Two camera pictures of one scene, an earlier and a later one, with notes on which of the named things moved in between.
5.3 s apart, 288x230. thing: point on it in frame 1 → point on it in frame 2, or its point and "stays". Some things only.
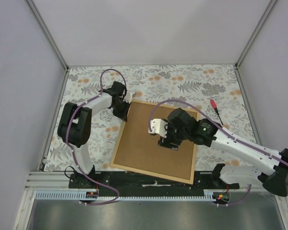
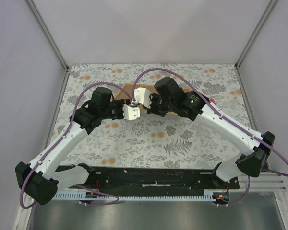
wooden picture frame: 138,150 → 139,94
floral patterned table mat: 213,90 stays
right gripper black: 166,142 → 153,97
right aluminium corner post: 262,19 stays
